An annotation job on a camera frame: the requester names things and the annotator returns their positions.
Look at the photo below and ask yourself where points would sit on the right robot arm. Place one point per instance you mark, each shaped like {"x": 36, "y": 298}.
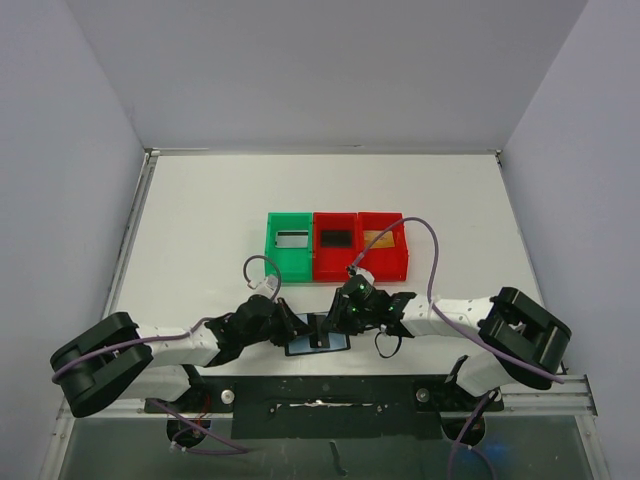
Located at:
{"x": 521, "y": 341}

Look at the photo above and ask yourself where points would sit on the green plastic bin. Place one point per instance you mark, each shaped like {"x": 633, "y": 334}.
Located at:
{"x": 295, "y": 265}

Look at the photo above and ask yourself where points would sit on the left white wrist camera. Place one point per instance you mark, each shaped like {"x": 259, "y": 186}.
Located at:
{"x": 268, "y": 286}

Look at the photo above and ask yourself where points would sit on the gold credit card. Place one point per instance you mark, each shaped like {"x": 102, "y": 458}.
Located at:
{"x": 374, "y": 239}

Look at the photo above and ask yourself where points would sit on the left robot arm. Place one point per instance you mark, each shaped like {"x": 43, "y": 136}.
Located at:
{"x": 118, "y": 358}

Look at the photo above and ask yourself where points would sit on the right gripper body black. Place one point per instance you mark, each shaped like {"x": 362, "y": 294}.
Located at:
{"x": 336, "y": 310}

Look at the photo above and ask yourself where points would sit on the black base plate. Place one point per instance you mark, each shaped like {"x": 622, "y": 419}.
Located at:
{"x": 326, "y": 407}

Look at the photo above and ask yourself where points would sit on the red plastic bin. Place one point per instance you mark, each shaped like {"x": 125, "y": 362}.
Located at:
{"x": 330, "y": 264}
{"x": 387, "y": 260}

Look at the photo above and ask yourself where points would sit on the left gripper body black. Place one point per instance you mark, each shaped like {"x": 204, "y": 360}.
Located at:
{"x": 273, "y": 330}

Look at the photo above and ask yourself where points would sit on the black leather card holder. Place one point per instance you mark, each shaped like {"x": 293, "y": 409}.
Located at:
{"x": 301, "y": 346}

